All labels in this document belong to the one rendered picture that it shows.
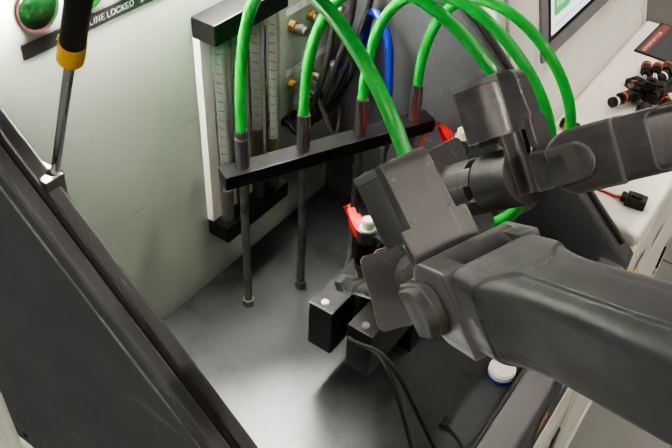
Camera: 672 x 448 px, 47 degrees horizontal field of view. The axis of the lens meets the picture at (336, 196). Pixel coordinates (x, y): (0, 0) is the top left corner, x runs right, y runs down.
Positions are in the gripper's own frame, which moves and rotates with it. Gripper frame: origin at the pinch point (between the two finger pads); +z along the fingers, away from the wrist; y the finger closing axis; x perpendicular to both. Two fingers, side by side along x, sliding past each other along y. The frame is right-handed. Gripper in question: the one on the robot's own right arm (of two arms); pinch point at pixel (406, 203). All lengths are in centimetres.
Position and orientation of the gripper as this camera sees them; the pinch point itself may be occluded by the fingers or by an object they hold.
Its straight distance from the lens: 88.9
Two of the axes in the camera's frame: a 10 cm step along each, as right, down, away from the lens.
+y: -4.0, -9.1, -0.7
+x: -7.7, 3.8, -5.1
